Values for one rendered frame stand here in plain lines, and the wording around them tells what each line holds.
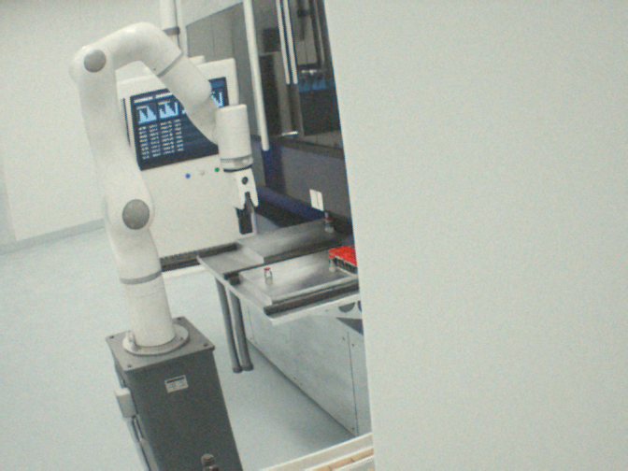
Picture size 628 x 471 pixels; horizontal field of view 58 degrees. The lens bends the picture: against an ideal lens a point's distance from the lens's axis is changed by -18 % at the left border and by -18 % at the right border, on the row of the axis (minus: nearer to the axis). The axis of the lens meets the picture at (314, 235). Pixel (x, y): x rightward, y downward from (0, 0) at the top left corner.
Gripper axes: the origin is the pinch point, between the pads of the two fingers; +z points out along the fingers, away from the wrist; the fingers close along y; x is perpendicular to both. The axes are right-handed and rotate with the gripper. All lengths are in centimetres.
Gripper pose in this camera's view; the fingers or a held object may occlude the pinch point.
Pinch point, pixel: (245, 225)
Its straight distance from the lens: 174.3
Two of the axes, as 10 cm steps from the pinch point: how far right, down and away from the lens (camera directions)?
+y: -4.4, -2.0, 8.7
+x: -8.9, 2.3, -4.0
